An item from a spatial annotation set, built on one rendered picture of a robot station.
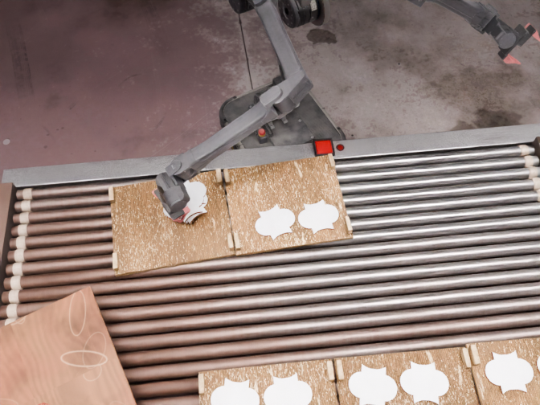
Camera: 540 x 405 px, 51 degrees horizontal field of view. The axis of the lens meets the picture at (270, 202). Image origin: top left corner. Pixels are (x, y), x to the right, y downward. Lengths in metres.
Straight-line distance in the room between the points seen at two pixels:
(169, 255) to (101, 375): 0.46
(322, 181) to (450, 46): 2.10
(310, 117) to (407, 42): 1.07
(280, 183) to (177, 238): 0.42
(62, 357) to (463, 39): 3.17
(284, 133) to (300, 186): 1.01
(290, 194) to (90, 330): 0.82
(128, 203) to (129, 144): 1.36
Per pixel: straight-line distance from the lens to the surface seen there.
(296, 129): 3.06
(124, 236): 2.04
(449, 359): 1.90
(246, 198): 2.04
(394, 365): 1.85
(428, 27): 4.08
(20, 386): 1.84
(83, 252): 2.08
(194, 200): 2.00
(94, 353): 1.80
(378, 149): 2.21
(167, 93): 3.62
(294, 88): 1.69
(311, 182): 2.08
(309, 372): 1.81
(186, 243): 1.98
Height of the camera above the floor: 2.70
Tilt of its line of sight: 60 degrees down
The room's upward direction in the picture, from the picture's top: 1 degrees counter-clockwise
